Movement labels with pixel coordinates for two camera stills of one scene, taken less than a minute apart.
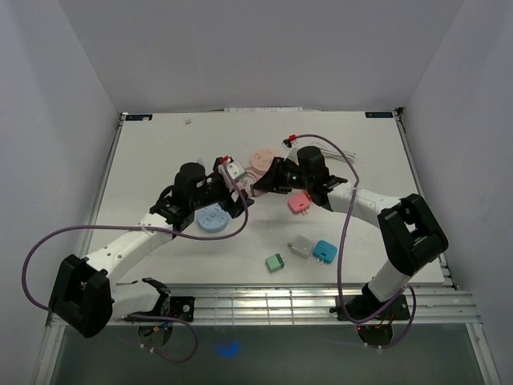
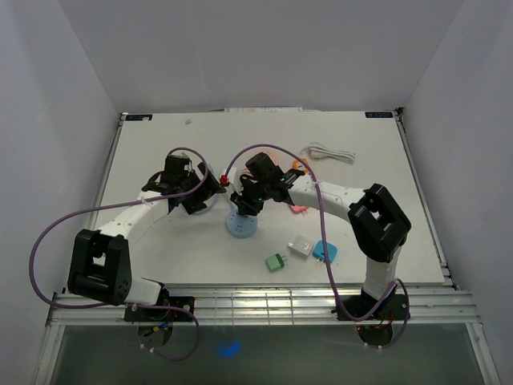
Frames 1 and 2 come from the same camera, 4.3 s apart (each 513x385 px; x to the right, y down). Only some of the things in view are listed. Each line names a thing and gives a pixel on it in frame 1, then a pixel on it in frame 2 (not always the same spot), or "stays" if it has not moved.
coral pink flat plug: x=299 y=203 stays
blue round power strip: x=212 y=218 -> x=241 y=226
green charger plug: x=275 y=262 stays
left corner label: x=139 y=117 stays
